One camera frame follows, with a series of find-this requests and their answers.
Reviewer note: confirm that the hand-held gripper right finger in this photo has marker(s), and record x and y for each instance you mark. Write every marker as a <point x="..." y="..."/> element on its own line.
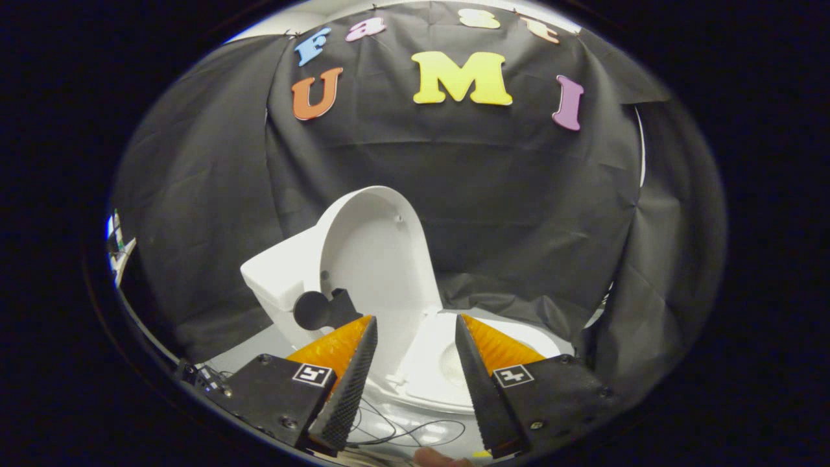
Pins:
<point x="480" y="395"/>

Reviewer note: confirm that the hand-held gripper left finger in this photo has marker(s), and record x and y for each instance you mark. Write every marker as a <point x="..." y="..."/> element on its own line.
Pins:
<point x="353" y="389"/>

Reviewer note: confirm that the white toilet bowl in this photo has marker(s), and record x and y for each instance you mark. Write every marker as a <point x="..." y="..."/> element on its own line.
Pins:
<point x="452" y="364"/>

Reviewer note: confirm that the white toilet seat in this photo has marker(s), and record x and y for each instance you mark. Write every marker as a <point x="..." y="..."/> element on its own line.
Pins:
<point x="421" y="384"/>

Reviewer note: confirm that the dark round lid tab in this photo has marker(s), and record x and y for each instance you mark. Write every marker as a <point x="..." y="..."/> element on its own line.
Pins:
<point x="314" y="310"/>

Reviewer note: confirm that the black backdrop cloth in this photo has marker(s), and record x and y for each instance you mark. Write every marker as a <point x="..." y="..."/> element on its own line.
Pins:
<point x="506" y="214"/>

